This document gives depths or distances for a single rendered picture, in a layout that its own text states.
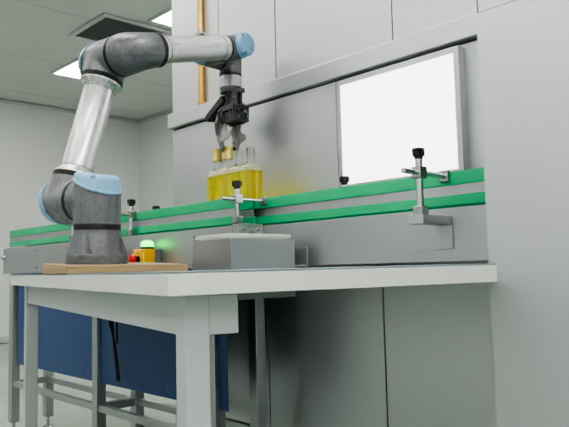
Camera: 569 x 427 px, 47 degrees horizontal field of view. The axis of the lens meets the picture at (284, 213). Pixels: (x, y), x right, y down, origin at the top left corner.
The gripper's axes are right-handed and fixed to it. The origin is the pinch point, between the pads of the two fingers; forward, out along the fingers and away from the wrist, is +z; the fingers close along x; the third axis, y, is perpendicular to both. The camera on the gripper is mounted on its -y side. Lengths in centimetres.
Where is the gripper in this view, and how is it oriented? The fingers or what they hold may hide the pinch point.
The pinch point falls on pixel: (228, 149)
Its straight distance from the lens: 222.5
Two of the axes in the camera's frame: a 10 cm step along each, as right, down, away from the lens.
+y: 6.9, -0.8, -7.2
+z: 0.3, 10.0, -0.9
